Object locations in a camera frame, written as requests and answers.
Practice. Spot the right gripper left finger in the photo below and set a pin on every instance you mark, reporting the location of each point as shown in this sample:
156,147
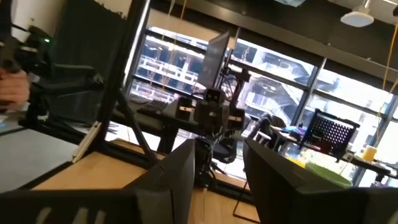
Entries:
180,180

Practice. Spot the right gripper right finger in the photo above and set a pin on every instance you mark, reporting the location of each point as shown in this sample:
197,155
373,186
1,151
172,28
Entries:
270,180

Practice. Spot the black office chair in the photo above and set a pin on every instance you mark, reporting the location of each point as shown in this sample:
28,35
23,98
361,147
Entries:
264,127

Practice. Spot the grey flat monitor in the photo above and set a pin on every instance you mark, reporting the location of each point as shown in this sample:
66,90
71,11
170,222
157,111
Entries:
214,62

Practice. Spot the dark grey desk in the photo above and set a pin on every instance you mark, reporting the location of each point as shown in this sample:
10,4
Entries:
155,119

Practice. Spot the black perforated crate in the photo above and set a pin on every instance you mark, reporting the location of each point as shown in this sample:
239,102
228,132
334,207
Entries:
329,133

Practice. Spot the yellow cup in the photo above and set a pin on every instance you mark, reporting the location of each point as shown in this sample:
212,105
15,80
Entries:
369,153

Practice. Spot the black office desk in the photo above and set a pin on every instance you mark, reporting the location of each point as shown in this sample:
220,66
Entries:
373,166

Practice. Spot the white ceiling lamp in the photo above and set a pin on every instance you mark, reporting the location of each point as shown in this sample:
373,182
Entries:
357,18

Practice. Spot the person's hand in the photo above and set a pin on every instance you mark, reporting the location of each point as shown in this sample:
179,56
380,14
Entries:
14,88

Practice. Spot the aluminium bracket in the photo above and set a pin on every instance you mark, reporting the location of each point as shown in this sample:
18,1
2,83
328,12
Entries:
87,141

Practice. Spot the black aluminium rig frame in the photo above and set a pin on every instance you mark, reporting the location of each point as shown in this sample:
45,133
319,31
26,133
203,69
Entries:
122,62

